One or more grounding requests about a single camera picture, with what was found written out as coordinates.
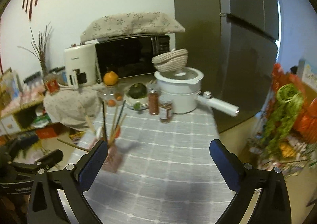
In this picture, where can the woven rope basket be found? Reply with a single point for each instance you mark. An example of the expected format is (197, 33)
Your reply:
(171, 61)

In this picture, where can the long bamboo chopstick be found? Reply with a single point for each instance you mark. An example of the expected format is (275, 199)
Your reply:
(73, 145)

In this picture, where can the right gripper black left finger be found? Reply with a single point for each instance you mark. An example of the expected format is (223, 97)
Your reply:
(45, 205)

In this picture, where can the red plastic spoon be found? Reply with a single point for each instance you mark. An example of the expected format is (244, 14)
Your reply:
(117, 132)

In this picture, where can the orange citrus fruit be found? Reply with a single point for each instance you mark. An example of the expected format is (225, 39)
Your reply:
(110, 77)

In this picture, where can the blue white cardboard box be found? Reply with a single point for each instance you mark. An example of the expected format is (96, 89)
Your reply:
(307, 73)

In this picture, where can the pink perforated utensil holder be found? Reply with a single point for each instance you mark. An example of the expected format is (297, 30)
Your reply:
(113, 159)

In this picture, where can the wooden shelf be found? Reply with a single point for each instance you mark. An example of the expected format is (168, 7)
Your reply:
(19, 100)

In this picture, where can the grey checked tablecloth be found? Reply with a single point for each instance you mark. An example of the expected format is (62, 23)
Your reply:
(167, 174)

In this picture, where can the white electric cooking pot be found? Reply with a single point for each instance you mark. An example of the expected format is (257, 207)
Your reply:
(184, 88)

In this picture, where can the green leafy vegetable bunch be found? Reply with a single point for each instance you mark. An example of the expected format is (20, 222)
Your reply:
(282, 115)

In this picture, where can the clear glass jar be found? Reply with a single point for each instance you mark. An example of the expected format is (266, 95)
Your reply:
(113, 96)

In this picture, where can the short labelled spice jar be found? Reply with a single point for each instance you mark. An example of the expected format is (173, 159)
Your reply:
(165, 108)

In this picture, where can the floral cloth cover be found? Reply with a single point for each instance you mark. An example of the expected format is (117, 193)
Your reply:
(131, 24)

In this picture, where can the floral cloth draped cabinet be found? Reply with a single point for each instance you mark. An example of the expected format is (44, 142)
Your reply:
(69, 106)

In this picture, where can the black wire rack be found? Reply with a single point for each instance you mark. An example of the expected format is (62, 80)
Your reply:
(291, 155)

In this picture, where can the black microwave oven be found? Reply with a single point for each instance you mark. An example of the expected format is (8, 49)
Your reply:
(131, 55)

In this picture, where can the black chopstick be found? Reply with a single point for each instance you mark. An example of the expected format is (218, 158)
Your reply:
(104, 120)
(121, 110)

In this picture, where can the dark grey refrigerator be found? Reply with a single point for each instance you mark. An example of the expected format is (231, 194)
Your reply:
(233, 42)

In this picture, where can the red labelled vase jar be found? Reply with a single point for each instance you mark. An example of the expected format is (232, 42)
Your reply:
(51, 83)

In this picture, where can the dry twig bunch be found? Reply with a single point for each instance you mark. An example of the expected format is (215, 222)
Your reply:
(39, 45)

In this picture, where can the green squash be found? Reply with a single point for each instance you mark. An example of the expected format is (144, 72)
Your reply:
(137, 90)

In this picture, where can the red plastic bag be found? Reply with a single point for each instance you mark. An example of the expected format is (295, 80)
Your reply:
(305, 123)

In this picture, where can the tall red spice jar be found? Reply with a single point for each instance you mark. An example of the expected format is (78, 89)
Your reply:
(153, 96)

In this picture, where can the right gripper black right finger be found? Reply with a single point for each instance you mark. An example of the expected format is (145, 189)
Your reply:
(273, 205)

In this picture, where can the white plastic spoon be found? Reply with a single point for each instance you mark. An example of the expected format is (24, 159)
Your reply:
(100, 133)

